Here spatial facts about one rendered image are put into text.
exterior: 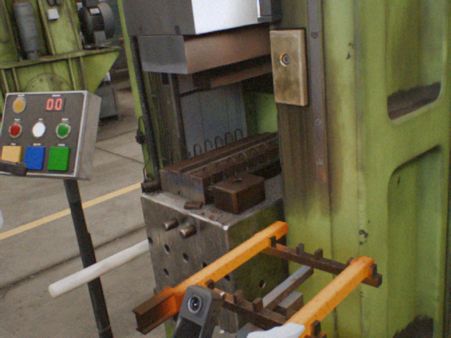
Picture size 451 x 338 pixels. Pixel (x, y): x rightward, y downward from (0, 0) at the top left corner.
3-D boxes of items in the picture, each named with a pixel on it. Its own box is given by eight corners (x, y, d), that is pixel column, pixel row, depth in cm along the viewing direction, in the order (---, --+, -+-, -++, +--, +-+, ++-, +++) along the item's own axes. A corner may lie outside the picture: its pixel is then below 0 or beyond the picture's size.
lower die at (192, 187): (205, 204, 138) (201, 176, 135) (162, 190, 153) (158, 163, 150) (303, 159, 164) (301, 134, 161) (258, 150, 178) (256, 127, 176)
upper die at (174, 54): (188, 74, 126) (182, 35, 123) (142, 71, 141) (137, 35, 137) (296, 47, 152) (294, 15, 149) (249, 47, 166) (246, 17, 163)
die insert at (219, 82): (211, 89, 137) (208, 66, 135) (193, 87, 143) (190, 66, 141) (284, 68, 156) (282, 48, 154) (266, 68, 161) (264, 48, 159)
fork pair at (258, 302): (257, 313, 92) (256, 303, 91) (233, 303, 95) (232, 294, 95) (323, 257, 108) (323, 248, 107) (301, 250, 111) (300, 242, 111)
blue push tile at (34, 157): (40, 169, 163) (43, 146, 165) (22, 169, 166) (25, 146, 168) (44, 170, 165) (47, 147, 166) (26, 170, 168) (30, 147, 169)
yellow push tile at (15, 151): (16, 168, 167) (20, 145, 169) (-1, 167, 170) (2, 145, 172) (20, 169, 169) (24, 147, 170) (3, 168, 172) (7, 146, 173)
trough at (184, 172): (190, 177, 139) (190, 172, 139) (178, 174, 143) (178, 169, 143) (290, 137, 165) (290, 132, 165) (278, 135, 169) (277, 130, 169)
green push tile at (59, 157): (65, 170, 160) (69, 147, 161) (46, 169, 163) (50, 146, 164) (69, 171, 161) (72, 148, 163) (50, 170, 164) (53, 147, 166)
